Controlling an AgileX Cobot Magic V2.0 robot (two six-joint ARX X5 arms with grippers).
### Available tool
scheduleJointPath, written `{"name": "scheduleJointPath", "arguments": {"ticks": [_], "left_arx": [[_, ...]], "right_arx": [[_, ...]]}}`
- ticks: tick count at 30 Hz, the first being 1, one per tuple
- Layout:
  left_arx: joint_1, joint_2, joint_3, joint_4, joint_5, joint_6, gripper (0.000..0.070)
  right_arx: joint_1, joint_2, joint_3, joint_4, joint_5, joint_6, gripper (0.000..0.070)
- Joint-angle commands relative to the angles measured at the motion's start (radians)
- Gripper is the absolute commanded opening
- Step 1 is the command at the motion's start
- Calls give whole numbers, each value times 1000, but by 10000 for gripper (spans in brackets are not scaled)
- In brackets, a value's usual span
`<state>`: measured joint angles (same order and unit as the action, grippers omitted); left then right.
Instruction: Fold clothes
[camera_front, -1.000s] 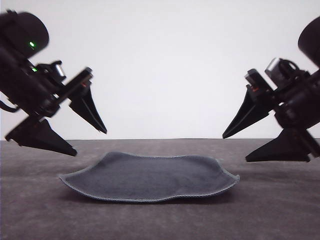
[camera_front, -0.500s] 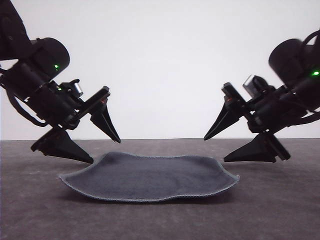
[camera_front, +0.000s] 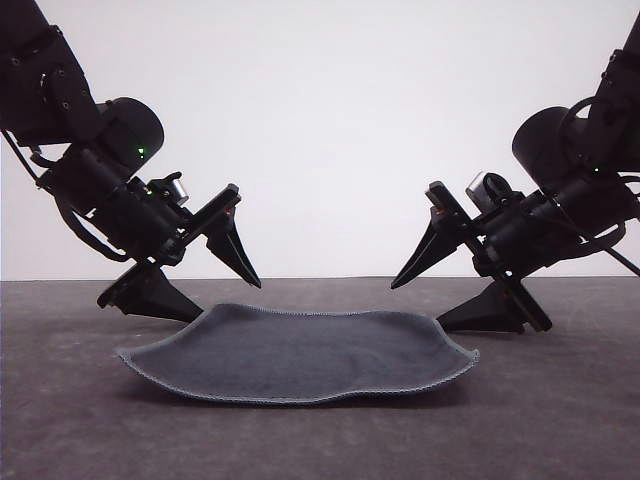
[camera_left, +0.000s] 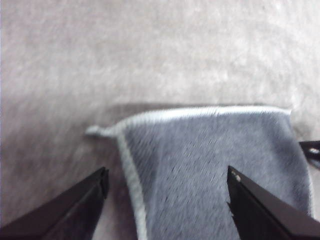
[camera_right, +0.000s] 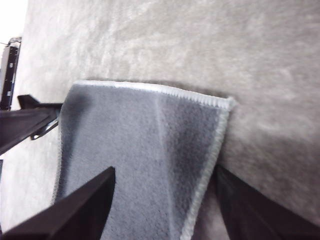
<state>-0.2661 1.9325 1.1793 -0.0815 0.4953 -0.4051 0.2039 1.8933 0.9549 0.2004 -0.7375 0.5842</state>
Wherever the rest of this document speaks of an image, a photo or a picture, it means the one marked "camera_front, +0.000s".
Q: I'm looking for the purple towel with grey hem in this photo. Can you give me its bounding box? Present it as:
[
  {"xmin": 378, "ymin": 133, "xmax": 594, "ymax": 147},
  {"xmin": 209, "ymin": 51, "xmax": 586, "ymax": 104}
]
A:
[{"xmin": 115, "ymin": 301, "xmax": 481, "ymax": 409}]

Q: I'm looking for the grey table cloth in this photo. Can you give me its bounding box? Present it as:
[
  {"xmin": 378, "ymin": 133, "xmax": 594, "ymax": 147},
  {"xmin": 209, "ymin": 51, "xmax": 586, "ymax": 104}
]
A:
[{"xmin": 0, "ymin": 276, "xmax": 640, "ymax": 480}]

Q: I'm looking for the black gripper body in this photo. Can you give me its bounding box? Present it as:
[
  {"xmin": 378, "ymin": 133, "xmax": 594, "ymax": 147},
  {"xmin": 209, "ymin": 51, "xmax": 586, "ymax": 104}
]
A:
[
  {"xmin": 423, "ymin": 173, "xmax": 635, "ymax": 333},
  {"xmin": 42, "ymin": 146, "xmax": 245, "ymax": 309}
]

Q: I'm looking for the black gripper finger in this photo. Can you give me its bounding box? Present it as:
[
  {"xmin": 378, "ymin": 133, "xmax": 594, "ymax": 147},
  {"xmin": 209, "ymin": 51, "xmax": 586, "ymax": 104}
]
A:
[
  {"xmin": 113, "ymin": 267, "xmax": 206, "ymax": 324},
  {"xmin": 436, "ymin": 278, "xmax": 529, "ymax": 335},
  {"xmin": 204, "ymin": 207, "xmax": 263, "ymax": 290},
  {"xmin": 389, "ymin": 207, "xmax": 474, "ymax": 291}
]

